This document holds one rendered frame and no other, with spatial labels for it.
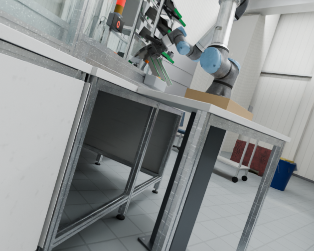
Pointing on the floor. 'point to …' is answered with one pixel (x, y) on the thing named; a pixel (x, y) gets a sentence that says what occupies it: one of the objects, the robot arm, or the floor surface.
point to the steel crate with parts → (262, 153)
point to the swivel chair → (180, 132)
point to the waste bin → (282, 174)
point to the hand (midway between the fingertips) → (137, 56)
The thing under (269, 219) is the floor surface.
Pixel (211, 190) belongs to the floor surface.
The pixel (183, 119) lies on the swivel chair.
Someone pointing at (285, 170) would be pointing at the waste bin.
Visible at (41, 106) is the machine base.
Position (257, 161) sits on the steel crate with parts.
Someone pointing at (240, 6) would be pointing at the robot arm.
